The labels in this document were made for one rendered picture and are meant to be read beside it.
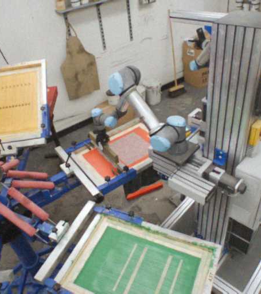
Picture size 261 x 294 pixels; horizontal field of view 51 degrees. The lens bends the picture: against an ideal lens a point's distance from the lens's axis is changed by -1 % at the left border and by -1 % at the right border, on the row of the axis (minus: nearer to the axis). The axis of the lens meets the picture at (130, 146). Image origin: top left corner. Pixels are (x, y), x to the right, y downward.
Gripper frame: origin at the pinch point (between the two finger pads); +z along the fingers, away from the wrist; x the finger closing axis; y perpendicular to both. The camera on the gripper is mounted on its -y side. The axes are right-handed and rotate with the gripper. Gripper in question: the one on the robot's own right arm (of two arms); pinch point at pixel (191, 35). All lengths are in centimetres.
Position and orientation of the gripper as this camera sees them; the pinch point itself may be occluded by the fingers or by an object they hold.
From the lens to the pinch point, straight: 251.5
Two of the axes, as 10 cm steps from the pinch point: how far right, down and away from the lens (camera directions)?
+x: 9.0, -4.1, 1.4
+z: -3.6, -5.5, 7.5
